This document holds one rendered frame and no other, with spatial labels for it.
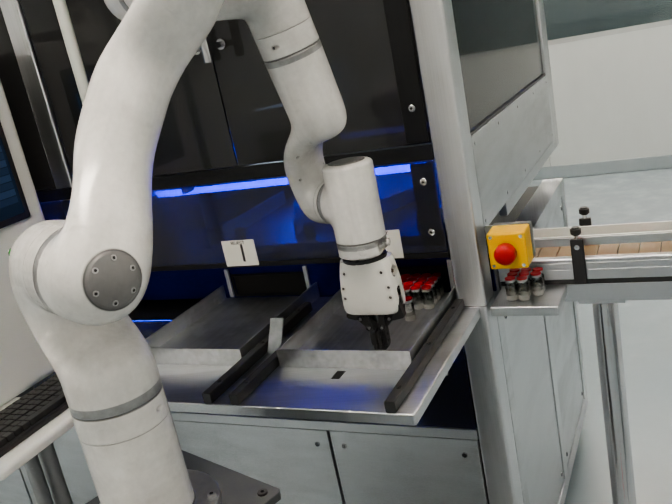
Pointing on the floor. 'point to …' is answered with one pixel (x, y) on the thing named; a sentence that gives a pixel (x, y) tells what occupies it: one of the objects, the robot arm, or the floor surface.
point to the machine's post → (467, 241)
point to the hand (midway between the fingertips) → (380, 338)
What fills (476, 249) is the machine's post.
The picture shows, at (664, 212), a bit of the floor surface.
